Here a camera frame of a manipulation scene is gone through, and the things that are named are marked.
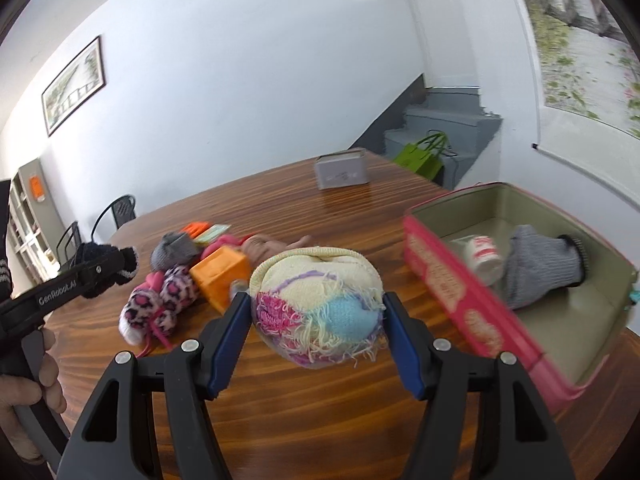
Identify black striped wrist strap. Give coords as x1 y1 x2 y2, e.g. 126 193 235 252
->
0 178 13 301

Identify black metal chair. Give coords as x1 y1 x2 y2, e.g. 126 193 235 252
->
90 194 137 241
55 220 83 266

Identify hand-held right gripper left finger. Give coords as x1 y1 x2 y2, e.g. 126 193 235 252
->
67 291 252 480

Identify white cup with red print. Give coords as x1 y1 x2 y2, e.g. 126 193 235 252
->
450 235 505 286

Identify green shopping bag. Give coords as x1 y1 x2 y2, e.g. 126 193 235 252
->
392 131 449 179

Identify pink knotted cloth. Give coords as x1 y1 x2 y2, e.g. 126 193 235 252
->
200 232 251 261

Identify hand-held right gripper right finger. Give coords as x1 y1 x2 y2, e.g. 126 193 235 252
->
382 291 576 480

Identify green printed carton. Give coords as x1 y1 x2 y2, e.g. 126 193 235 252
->
192 225 232 247

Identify grey staircase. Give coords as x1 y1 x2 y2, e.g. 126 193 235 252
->
382 87 502 191

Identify multicoloured knitted sock ball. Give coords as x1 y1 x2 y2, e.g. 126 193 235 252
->
248 246 388 370

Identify framed landscape picture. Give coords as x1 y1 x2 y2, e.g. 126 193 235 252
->
41 35 107 138

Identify grey sock with black cuff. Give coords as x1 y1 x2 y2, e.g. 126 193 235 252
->
502 224 591 311

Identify person's left hand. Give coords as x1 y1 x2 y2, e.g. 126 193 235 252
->
0 327 67 462

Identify black fuzzy sock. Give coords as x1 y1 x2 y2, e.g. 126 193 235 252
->
75 242 139 298

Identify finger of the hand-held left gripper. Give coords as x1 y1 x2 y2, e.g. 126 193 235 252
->
75 247 126 288

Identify grey cabinet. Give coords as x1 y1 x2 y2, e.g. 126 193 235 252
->
7 157 66 286

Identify wall scroll poster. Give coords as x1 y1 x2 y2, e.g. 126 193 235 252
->
497 0 640 161

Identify pink leopard fuzzy socks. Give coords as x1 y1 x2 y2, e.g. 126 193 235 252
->
118 265 201 348

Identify grey tin box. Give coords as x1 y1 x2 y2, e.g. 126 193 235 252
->
314 148 371 191

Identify beige knotted cloth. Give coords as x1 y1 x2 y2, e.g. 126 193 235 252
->
241 234 313 263

